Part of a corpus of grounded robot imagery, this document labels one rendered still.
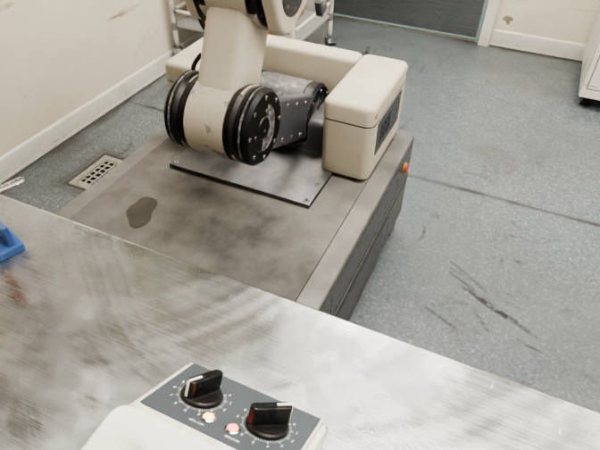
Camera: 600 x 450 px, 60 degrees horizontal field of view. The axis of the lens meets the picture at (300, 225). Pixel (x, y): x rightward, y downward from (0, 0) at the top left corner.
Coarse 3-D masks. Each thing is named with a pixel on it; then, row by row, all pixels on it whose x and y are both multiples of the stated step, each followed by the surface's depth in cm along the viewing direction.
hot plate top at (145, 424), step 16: (112, 416) 34; (128, 416) 34; (144, 416) 34; (144, 432) 33; (160, 432) 33; (176, 432) 33; (160, 448) 33; (176, 448) 33; (192, 448) 33; (208, 448) 33
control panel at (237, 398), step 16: (192, 368) 43; (176, 384) 40; (224, 384) 42; (240, 384) 42; (144, 400) 38; (160, 400) 38; (176, 400) 38; (224, 400) 40; (240, 400) 40; (256, 400) 41; (272, 400) 41; (176, 416) 37; (192, 416) 37; (224, 416) 38; (240, 416) 38; (304, 416) 40; (208, 432) 36; (224, 432) 36; (240, 432) 37; (288, 432) 38; (304, 432) 38; (240, 448) 35; (256, 448) 35; (272, 448) 36; (288, 448) 36
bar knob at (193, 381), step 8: (200, 376) 39; (208, 376) 39; (216, 376) 40; (192, 384) 38; (200, 384) 38; (208, 384) 39; (216, 384) 40; (184, 392) 39; (192, 392) 38; (200, 392) 39; (208, 392) 39; (216, 392) 40; (184, 400) 38; (192, 400) 38; (200, 400) 38; (208, 400) 39; (216, 400) 39; (208, 408) 38
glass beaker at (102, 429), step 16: (80, 432) 26; (96, 432) 26; (112, 432) 26; (128, 432) 26; (64, 448) 26; (80, 448) 26; (96, 448) 27; (112, 448) 28; (128, 448) 27; (144, 448) 26
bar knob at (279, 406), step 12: (252, 408) 37; (264, 408) 37; (276, 408) 37; (288, 408) 38; (252, 420) 37; (264, 420) 37; (276, 420) 38; (288, 420) 38; (252, 432) 37; (264, 432) 37; (276, 432) 37
